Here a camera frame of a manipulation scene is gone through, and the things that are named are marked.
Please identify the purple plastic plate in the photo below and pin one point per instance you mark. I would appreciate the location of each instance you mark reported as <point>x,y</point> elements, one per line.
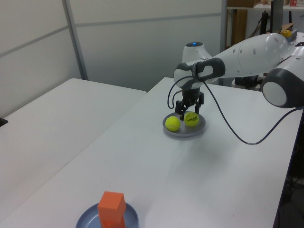
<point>190,133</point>

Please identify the orange foam cube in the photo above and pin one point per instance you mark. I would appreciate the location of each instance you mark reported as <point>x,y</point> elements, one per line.
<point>110,204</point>
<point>114,225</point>

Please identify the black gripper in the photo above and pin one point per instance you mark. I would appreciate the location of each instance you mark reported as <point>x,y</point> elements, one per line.
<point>190,96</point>

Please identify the dark upright panel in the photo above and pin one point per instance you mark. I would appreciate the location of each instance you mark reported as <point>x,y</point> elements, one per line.
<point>276,16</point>

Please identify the white wall shelf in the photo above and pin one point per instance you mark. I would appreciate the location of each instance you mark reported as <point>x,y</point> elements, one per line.
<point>249,7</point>

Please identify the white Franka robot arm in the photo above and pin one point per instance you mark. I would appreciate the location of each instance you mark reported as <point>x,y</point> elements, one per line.
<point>249,59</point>

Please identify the blue bottle yellow lid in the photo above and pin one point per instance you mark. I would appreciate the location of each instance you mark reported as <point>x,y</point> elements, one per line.
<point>286,33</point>

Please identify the black upright stand pole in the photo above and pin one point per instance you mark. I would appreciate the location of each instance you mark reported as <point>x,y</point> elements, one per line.
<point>263,23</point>

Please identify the yellow tennis ball HEAD print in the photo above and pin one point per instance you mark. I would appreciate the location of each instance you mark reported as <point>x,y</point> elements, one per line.
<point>191,119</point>

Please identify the red white small box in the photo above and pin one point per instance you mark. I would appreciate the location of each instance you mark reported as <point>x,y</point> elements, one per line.
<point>294,2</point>

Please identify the plain yellow tennis ball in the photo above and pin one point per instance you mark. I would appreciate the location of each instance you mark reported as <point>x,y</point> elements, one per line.
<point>172,124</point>

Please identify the black pole clamp mount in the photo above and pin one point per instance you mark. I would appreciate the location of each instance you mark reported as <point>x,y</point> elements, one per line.
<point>2,121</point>

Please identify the black power box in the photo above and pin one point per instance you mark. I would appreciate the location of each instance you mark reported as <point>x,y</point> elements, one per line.
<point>247,82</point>

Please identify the blue plastic plate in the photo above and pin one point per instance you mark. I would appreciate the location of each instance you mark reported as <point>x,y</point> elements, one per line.
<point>86,219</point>

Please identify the brown cardboard box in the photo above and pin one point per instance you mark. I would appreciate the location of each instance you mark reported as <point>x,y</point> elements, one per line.
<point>240,2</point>

